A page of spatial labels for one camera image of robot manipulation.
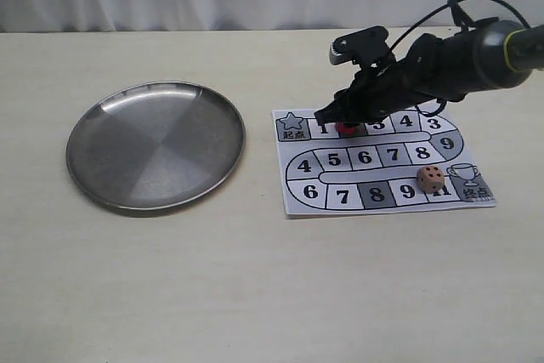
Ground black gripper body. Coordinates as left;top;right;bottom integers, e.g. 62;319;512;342
334;33;480;119

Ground red cylinder game piece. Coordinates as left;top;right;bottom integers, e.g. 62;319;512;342
335;122;360;136

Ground wooden die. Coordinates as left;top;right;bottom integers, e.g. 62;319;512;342
416;165;445;194

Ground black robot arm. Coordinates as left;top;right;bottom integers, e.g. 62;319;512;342
314;19;543;125

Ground paper game board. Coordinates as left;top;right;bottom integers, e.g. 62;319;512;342
273;103;496;216

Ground round stainless steel plate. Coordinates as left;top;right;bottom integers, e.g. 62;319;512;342
65;81;247;214

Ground gripper-mounted camera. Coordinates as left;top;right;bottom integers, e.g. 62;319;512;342
329;26;396;69

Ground black cable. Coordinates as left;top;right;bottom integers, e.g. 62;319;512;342
388;0;530;56

